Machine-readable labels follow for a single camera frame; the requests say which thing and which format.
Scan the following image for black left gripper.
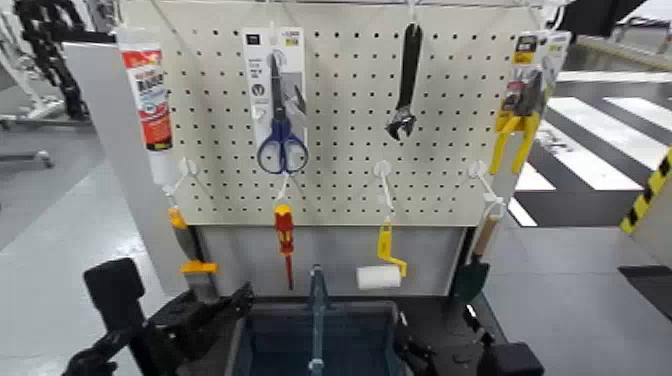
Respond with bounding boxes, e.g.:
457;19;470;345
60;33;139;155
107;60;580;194
146;281;257;369

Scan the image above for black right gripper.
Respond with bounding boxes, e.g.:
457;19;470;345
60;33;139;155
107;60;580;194
392;312;495;376

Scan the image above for blue plastic crate with handle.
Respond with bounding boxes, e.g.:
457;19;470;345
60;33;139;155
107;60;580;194
225;263;416;376

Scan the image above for red yellow screwdriver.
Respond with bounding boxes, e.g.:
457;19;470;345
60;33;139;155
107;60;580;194
273;203;296;292

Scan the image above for white pegboard hook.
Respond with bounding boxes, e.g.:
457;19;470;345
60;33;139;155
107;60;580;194
274;172;295;207
372;159;396;223
468;159;508;219
162;156;201;207

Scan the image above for blue scissors in package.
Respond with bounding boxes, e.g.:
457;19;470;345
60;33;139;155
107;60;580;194
242;26;311;176

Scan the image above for white perforated pegboard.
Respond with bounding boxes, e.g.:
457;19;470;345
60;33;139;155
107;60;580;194
121;0;558;228

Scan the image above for white red sealant tube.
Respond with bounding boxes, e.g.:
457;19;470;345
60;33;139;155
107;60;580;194
116;26;180;186

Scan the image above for black floor mat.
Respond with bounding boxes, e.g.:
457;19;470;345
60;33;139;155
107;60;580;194
618;264;672;323

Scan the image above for black adjustable wrench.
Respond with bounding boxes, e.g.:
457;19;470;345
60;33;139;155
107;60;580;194
384;21;424;142

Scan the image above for yellow pliers in package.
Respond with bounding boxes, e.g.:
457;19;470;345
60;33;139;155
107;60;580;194
488;29;572;177

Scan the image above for black object behind pegboard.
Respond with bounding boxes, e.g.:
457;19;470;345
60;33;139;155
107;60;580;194
545;0;648;38

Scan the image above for yellow handled paint brush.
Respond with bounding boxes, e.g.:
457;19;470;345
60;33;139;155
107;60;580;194
166;206;221;305

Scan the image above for yellow handled paint roller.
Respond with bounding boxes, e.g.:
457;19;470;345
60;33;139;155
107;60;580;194
356;220;409;290

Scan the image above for green wooden handled trowel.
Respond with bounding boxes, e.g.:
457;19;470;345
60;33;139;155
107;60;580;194
454;212;501;305

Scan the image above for yellow black hazard striped post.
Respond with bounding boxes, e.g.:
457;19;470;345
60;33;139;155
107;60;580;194
619;148;672;236

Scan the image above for white metal frame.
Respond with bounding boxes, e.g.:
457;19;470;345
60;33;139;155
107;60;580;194
0;10;67;130

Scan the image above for black cable chain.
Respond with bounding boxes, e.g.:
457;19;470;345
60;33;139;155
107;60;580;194
12;0;117;121

